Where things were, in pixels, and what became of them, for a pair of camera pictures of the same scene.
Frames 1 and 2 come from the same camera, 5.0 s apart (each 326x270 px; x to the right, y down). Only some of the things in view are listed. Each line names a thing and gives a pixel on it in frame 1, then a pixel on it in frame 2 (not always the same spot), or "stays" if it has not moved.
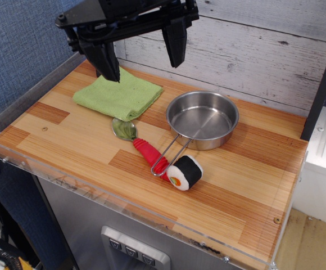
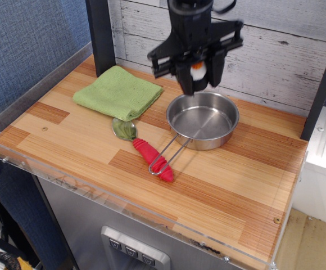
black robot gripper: [105, 21] -> [196, 48]
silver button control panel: [123, 252] stays
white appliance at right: [319, 192] stays
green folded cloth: [124, 99] stays
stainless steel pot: [205, 120] stays
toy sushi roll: [186, 172] -> [198, 71]
